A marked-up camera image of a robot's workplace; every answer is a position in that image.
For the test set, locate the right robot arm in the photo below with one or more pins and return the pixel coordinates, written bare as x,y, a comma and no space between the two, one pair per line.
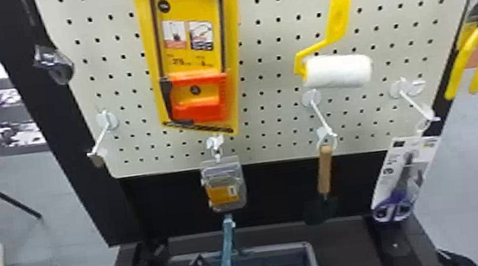
456,260

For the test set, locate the clear packet with orange card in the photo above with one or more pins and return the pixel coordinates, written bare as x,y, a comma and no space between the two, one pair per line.
224,186

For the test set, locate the yellow hacksaw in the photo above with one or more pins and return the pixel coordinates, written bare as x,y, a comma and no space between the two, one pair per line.
193,61

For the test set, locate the blue scissors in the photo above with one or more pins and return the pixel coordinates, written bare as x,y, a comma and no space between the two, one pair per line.
402,175

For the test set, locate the yellow paint roller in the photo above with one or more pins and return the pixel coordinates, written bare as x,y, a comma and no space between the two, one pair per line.
337,70

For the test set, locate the white pegboard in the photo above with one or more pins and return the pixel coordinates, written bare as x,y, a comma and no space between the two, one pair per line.
389,19

